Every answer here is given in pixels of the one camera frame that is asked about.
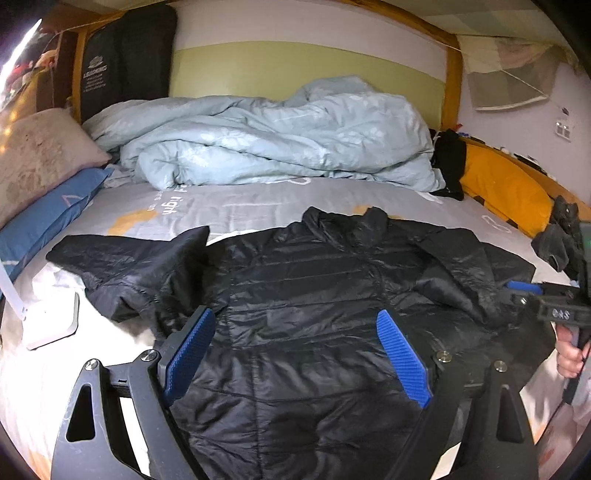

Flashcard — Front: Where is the black puffer jacket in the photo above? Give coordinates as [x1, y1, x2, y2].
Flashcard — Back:
[47, 208, 554, 479]

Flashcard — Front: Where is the dark grey clothes pile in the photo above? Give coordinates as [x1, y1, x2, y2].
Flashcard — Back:
[531, 196, 583, 281]

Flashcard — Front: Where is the right hand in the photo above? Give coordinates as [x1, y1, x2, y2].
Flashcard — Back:
[555, 324, 590, 379]

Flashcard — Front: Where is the grey patterned bed sheet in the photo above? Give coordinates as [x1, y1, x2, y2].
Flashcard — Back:
[1, 178, 566, 479]

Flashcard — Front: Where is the orange yellow cushion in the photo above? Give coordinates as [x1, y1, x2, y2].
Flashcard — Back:
[460, 144, 553, 238]

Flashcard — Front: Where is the white desk lamp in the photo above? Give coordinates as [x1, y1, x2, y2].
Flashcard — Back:
[1, 263, 80, 350]

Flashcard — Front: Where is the black cloth by cushion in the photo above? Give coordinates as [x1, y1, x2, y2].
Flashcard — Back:
[431, 129, 467, 201]

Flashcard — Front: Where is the plaid hanging curtain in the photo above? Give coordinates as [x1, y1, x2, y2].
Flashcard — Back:
[458, 35, 565, 111]

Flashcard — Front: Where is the blue pillow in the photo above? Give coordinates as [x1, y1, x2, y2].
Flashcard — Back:
[1, 168, 110, 281]

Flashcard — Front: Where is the light blue duvet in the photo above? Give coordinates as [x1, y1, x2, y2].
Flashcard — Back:
[82, 76, 446, 192]

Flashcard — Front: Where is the beige pillow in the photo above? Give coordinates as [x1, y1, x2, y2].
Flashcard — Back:
[1, 108, 110, 225]

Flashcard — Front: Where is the black garment bag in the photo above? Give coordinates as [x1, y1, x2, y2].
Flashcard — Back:
[80, 3, 177, 121]

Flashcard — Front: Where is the white wall socket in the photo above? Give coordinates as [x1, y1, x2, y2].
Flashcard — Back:
[554, 107, 572, 142]

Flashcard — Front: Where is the wooden bed frame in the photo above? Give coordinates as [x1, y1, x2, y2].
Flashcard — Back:
[56, 1, 590, 200]

